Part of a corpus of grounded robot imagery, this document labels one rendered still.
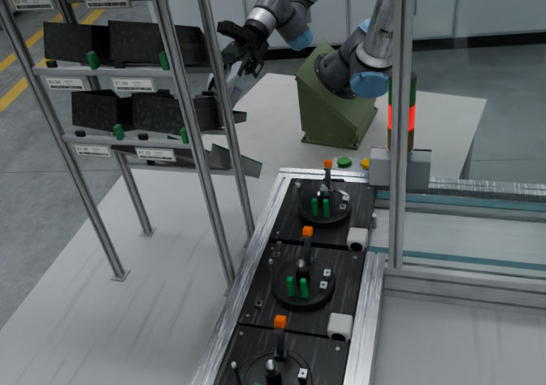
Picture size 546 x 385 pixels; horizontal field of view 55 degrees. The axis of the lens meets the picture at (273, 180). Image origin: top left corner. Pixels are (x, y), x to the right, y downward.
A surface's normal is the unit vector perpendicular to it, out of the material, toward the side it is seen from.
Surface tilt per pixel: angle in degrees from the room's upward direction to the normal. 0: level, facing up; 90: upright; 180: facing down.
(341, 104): 41
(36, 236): 0
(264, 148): 1
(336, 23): 90
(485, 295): 90
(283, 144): 0
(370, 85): 112
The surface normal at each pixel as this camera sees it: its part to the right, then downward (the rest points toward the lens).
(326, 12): -0.12, 0.62
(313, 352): -0.12, -0.78
